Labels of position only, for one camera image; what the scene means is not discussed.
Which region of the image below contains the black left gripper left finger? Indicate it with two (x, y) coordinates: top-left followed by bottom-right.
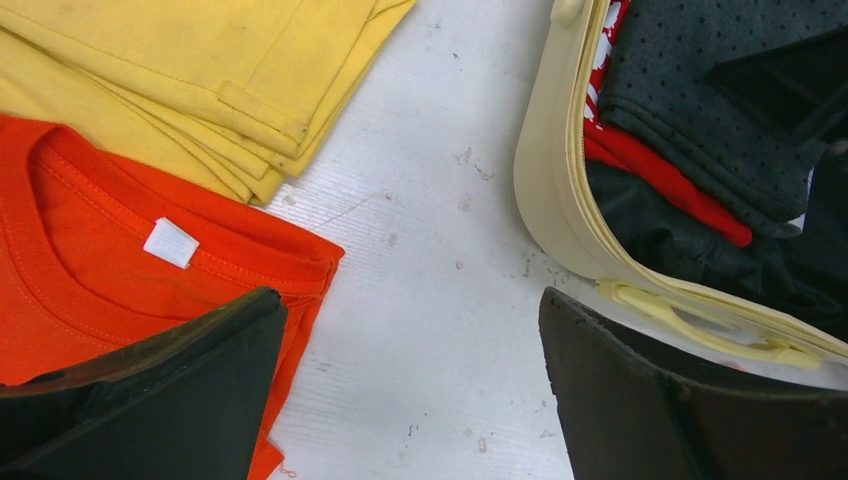
(1, 287), (288, 479)

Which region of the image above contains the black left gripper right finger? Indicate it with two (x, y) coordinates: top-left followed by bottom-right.
(538, 287), (847, 479)

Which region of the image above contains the red printed t-shirt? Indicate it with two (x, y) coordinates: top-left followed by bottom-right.
(584, 1), (753, 247)

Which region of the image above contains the yellow t-shirt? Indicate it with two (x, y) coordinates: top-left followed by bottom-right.
(1, 1), (413, 205)

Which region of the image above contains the dark grey dotted cloth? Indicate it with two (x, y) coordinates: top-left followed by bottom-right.
(598, 0), (847, 238)

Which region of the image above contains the yellow open suitcase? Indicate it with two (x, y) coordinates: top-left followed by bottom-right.
(513, 1), (847, 369)

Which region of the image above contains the orange folded t-shirt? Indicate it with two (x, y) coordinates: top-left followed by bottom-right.
(1, 115), (343, 479)

